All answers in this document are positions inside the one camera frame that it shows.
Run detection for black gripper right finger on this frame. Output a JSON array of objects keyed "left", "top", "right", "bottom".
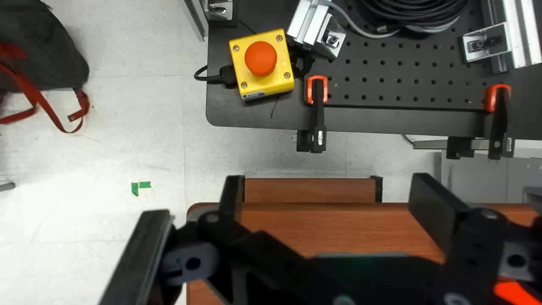
[{"left": 408, "top": 171, "right": 470, "bottom": 267}]

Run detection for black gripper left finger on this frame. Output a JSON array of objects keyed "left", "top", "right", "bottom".
[{"left": 98, "top": 208, "right": 174, "bottom": 305}]

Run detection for green tape marker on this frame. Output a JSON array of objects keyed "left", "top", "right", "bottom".
[{"left": 130, "top": 179, "right": 152, "bottom": 198}]

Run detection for brown wooden table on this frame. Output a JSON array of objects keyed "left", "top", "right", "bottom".
[{"left": 184, "top": 174, "right": 542, "bottom": 305}]

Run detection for orange black bar clamp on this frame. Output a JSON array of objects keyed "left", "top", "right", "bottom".
[
  {"left": 445, "top": 83, "right": 516, "bottom": 161},
  {"left": 296, "top": 74, "right": 331, "bottom": 154}
]

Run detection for black perforated mounting table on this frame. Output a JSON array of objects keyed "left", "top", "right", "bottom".
[{"left": 204, "top": 0, "right": 542, "bottom": 140}]

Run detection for long aluminium extrusion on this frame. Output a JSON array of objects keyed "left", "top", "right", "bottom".
[{"left": 462, "top": 0, "right": 542, "bottom": 73}]

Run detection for short aluminium extrusion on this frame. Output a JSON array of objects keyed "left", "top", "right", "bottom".
[{"left": 286, "top": 0, "right": 347, "bottom": 59}]

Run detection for yellow emergency stop button box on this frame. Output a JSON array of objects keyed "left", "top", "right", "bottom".
[{"left": 226, "top": 29, "right": 296, "bottom": 103}]

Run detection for black emergency stop cable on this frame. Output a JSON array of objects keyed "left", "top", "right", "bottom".
[{"left": 192, "top": 62, "right": 236, "bottom": 88}]

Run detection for coiled black cables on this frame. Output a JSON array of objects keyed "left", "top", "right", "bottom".
[{"left": 331, "top": 0, "right": 470, "bottom": 40}]

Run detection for black bag with red straps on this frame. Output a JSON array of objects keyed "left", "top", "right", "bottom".
[{"left": 0, "top": 0, "right": 91, "bottom": 135}]

